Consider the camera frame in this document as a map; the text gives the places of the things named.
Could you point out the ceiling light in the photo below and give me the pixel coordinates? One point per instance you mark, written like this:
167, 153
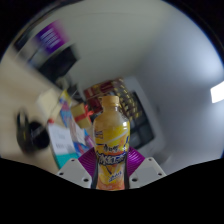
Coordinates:
218, 91

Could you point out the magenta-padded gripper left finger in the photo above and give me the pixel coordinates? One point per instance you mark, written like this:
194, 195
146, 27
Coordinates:
74, 171

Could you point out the purple sign board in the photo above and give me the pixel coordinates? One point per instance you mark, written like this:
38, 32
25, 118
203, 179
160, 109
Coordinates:
51, 36

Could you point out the black framed glass door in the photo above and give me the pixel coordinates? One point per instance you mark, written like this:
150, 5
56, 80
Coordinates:
143, 123

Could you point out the orange-labelled drink bottle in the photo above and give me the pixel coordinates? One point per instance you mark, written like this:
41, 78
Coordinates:
111, 143

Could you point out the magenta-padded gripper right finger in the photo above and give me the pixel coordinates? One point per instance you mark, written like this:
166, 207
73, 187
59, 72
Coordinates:
148, 170

